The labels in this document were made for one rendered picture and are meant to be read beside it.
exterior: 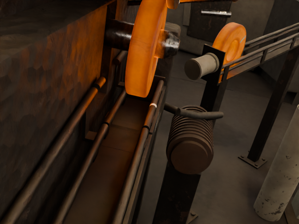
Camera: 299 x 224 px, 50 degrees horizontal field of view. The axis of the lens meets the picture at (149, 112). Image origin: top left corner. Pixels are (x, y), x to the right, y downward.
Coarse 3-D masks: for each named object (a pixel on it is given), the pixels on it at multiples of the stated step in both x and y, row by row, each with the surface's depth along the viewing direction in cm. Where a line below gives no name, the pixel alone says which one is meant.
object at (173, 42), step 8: (112, 24) 49; (120, 24) 49; (128, 24) 49; (112, 32) 49; (120, 32) 48; (128, 32) 48; (160, 32) 48; (168, 32) 49; (104, 40) 49; (112, 40) 49; (120, 40) 49; (128, 40) 49; (160, 40) 48; (168, 40) 48; (176, 40) 49; (120, 48) 50; (128, 48) 50; (160, 48) 48; (168, 48) 48; (176, 48) 49; (160, 56) 50; (168, 56) 50
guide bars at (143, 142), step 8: (160, 80) 65; (160, 88) 62; (152, 112) 53; (152, 120) 51; (144, 128) 48; (144, 136) 46; (136, 144) 45; (144, 144) 45; (136, 152) 43; (136, 160) 42; (128, 168) 41; (136, 168) 41; (128, 176) 40; (128, 184) 38; (128, 192) 38; (120, 200) 36; (128, 200) 37; (120, 208) 35; (120, 216) 35
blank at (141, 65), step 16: (144, 0) 45; (160, 0) 46; (144, 16) 44; (160, 16) 44; (144, 32) 43; (144, 48) 43; (128, 64) 44; (144, 64) 44; (128, 80) 46; (144, 80) 45; (144, 96) 50
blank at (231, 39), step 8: (232, 24) 94; (240, 24) 95; (224, 32) 92; (232, 32) 92; (240, 32) 96; (216, 40) 93; (224, 40) 92; (232, 40) 95; (240, 40) 99; (224, 48) 93; (232, 48) 101; (240, 48) 102; (232, 56) 101
